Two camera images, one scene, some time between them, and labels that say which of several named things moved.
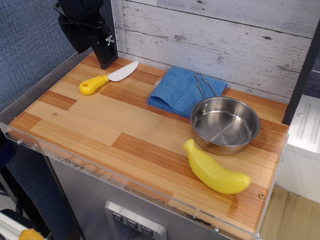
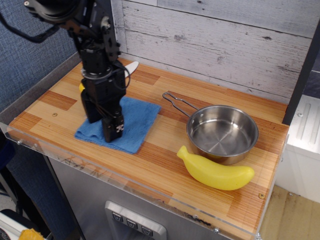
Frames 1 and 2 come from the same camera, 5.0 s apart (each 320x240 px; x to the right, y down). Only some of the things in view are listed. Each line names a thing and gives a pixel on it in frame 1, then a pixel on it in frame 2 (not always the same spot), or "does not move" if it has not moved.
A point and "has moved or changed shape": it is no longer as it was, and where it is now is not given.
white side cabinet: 300,170 does not move
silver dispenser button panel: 124,224 does not move
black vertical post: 303,76 does not move
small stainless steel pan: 223,125 has moved or changed shape
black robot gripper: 78,15 to 102,95
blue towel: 178,91 to 138,118
